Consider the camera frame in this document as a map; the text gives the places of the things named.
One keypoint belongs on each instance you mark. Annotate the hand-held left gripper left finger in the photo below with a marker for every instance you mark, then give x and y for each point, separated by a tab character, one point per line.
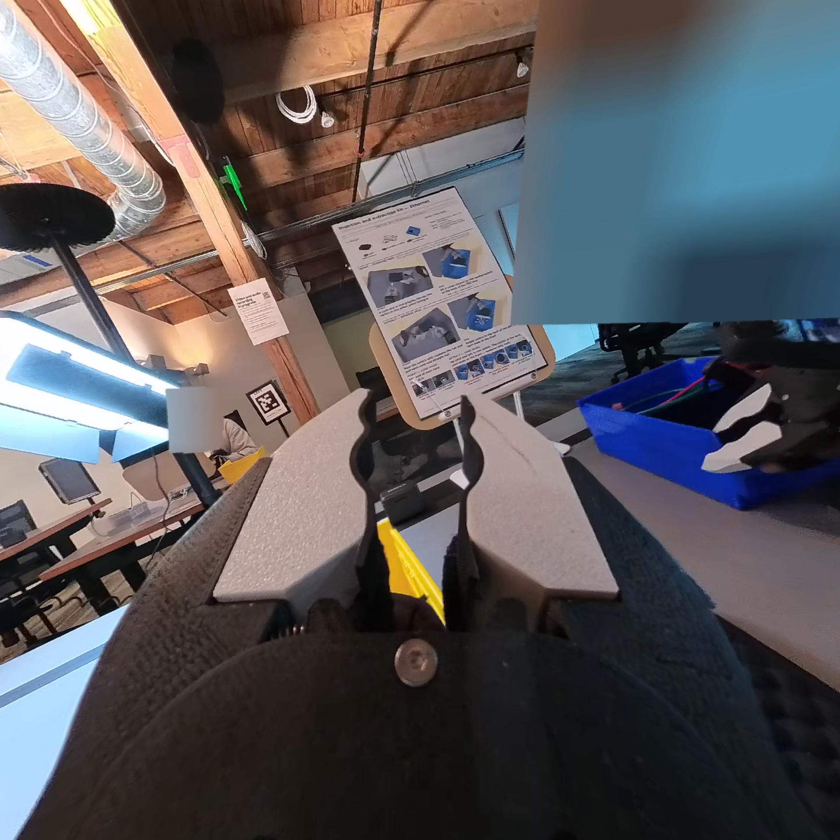
295	512

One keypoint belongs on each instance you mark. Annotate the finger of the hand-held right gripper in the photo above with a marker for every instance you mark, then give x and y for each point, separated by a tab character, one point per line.
738	456
745	410

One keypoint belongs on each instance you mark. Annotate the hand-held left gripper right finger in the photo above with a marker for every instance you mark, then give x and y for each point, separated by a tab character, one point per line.
531	518

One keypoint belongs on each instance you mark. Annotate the blue plastic bin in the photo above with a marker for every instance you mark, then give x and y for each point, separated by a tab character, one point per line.
656	446

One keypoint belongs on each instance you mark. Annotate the yellow plastic bin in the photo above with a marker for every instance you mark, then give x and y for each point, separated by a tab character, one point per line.
410	571

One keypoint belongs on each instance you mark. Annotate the yellow box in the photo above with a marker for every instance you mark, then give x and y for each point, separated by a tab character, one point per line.
239	467

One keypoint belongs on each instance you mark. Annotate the small black box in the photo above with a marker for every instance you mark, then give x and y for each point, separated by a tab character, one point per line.
401	502

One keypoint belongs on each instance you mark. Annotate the fiducial marker sign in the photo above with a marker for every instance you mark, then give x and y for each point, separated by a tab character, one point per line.
268	402

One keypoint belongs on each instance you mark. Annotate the black office chair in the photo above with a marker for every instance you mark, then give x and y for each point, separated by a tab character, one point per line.
633	344

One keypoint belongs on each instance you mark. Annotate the wooden easel board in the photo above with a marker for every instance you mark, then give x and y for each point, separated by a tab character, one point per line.
382	354

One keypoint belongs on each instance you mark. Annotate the wooden office desk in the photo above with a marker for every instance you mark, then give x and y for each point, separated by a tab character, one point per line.
118	544
52	525

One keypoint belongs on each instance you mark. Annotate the white paper notice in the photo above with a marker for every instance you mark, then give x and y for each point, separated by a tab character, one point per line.
259	315

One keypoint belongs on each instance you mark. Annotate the black tablet monitor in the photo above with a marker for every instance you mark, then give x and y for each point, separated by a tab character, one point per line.
69	481

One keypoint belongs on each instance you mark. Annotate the instruction poster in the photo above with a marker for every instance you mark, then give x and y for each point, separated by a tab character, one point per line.
420	275

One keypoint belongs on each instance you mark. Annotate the studio light panel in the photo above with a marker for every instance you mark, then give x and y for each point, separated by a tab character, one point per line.
39	420

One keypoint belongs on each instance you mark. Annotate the black textured pad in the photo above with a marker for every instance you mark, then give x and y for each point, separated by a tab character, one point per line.
794	735

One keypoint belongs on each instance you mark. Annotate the green exit sign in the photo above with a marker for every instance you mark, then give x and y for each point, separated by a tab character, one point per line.
233	180

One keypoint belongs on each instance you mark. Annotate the black light stand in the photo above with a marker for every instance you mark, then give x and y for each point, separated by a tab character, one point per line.
52	216

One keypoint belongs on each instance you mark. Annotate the black ceiling speaker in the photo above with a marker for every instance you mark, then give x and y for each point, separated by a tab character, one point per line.
197	82

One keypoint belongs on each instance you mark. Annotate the wooden support post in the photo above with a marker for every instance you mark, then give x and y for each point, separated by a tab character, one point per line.
216	216

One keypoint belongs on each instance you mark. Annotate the silver ventilation duct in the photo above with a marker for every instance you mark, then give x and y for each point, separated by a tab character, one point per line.
85	124

